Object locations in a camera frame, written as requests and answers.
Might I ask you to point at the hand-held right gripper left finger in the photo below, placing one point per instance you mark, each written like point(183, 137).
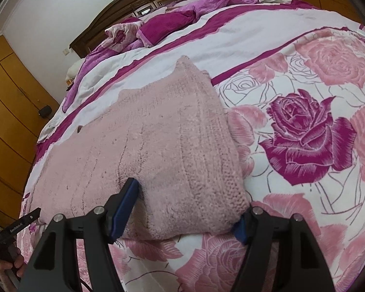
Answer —
point(126, 203)

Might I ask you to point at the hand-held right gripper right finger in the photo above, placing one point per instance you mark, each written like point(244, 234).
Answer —
point(240, 229)

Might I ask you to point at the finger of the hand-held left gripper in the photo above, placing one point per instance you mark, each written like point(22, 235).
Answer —
point(24, 220)

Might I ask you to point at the pink knit sweater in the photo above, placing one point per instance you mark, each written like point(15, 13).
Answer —
point(170, 127)

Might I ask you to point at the person's left hand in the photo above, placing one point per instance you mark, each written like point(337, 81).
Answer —
point(16, 260)

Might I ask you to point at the small black device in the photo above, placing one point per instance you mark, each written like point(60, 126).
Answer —
point(44, 111)

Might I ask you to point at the orange wooden wardrobe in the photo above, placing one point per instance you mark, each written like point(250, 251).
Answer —
point(12, 97)

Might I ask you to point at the white plush goose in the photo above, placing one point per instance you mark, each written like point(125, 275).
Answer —
point(74, 70)

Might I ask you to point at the floral pink bed cover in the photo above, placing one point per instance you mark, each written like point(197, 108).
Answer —
point(292, 67)

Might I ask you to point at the crumpled purple quilt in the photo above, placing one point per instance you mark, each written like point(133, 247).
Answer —
point(164, 26)

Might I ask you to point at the dark wooden headboard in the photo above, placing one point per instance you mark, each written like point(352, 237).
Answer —
point(109, 15)

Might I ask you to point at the white wall switch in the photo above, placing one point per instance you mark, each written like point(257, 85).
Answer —
point(67, 51)

